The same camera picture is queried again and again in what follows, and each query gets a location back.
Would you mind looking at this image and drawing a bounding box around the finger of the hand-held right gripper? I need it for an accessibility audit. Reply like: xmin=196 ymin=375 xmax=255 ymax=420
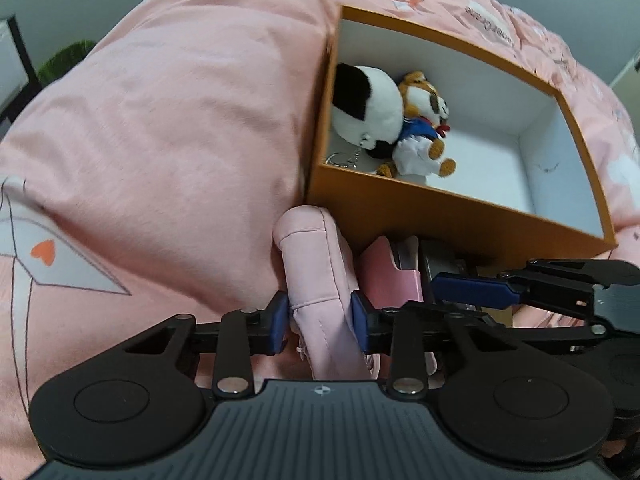
xmin=431 ymin=258 xmax=623 ymax=322
xmin=402 ymin=301 xmax=603 ymax=357

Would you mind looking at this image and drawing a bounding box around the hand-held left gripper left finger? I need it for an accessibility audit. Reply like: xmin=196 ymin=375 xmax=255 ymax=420
xmin=112 ymin=291 xmax=292 ymax=401

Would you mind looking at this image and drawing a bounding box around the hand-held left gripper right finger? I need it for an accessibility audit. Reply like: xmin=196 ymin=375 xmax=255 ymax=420
xmin=350 ymin=291 xmax=531 ymax=401

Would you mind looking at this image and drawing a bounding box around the pink fabric pouch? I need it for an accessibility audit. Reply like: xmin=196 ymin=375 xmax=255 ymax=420
xmin=274 ymin=205 xmax=381 ymax=381

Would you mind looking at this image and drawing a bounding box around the orange cardboard storage box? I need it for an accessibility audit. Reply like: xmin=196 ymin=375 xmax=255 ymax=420
xmin=305 ymin=5 xmax=619 ymax=261

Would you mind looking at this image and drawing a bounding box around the red panda plush toy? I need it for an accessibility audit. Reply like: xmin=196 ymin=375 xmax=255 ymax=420
xmin=376 ymin=71 xmax=458 ymax=179

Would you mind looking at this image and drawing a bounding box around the pink printed blanket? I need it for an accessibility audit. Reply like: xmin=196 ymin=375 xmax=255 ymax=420
xmin=0 ymin=0 xmax=640 ymax=466

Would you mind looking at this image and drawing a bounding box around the green potted plant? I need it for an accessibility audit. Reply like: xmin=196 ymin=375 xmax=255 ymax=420
xmin=37 ymin=40 xmax=98 ymax=86

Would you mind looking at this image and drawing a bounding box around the white panel black frame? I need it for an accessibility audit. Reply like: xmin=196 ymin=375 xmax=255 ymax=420
xmin=0 ymin=15 xmax=38 ymax=111

